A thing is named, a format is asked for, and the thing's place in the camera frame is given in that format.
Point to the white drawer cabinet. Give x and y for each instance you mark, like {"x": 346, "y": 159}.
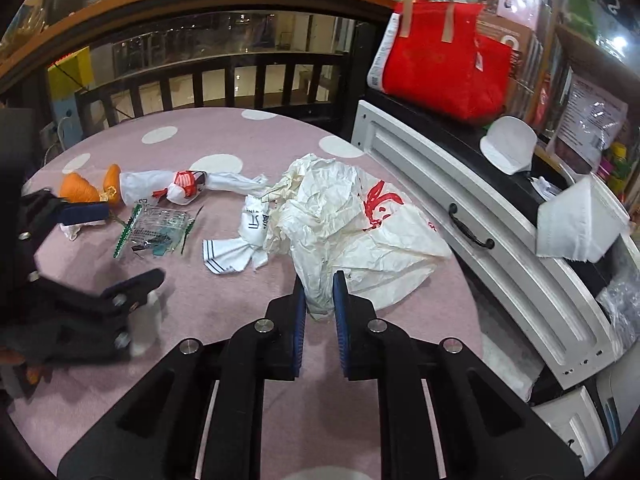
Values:
{"x": 500, "y": 240}

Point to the black slatted railing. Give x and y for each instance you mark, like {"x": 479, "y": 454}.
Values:
{"x": 225, "y": 80}

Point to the clear green-edged plastic package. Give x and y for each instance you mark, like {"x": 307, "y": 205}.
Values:
{"x": 152, "y": 230}

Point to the green leaf bundle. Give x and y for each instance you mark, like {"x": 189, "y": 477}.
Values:
{"x": 585, "y": 2}

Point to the red tote bag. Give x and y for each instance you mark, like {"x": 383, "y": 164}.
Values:
{"x": 440, "y": 60}

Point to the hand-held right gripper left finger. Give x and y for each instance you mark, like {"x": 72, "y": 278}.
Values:
{"x": 300, "y": 330}

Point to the white plastic bag red print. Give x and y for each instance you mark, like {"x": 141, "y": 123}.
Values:
{"x": 350, "y": 240}

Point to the white low drawer unit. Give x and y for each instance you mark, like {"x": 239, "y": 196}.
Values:
{"x": 575, "y": 430}

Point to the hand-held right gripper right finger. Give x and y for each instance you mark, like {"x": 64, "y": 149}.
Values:
{"x": 340, "y": 330}

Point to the white paper scrap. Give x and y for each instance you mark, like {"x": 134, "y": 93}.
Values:
{"x": 71, "y": 231}

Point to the wooden shelf rack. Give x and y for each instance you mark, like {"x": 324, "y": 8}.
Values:
{"x": 575, "y": 50}

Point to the toilet paper roll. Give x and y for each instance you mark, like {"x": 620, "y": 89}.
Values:
{"x": 580, "y": 220}

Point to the wooden ledge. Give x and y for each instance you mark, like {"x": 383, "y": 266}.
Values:
{"x": 175, "y": 2}

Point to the clear plastic bag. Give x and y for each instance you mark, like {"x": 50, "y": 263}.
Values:
{"x": 622, "y": 305}

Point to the white dome lid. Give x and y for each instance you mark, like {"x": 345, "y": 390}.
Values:
{"x": 510, "y": 142}

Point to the white cloth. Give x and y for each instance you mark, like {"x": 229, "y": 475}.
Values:
{"x": 230, "y": 257}

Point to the white plastic piece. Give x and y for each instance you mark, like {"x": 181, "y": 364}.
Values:
{"x": 145, "y": 325}

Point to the white labelled pouch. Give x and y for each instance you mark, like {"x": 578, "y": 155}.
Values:
{"x": 592, "y": 110}

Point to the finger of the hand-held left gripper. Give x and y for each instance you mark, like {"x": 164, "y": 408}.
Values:
{"x": 135, "y": 285}
{"x": 85, "y": 212}

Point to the yellow board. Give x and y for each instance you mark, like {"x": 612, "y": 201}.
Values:
{"x": 72, "y": 72}

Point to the white red wrapper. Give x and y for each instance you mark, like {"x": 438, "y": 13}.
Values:
{"x": 185, "y": 185}

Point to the yellow green bottle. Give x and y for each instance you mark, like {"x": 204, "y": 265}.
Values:
{"x": 616, "y": 162}

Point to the brown cardboard box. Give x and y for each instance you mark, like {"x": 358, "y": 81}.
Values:
{"x": 520, "y": 60}

